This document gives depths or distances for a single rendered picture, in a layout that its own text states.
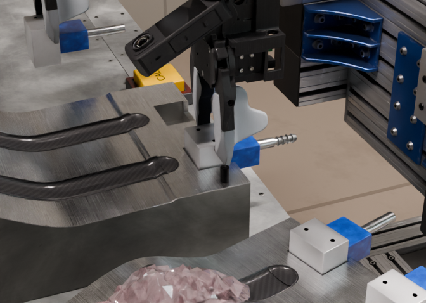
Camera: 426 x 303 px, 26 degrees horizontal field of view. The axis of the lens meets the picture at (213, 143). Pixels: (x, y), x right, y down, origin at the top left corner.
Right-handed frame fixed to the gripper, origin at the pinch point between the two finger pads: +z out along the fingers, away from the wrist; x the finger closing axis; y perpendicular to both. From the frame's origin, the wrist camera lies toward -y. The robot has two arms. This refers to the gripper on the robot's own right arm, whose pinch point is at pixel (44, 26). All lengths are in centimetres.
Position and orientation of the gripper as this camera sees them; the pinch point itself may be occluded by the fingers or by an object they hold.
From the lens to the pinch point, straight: 125.0
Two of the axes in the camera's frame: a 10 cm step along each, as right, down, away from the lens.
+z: 0.0, 8.6, 5.2
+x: -3.6, -4.8, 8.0
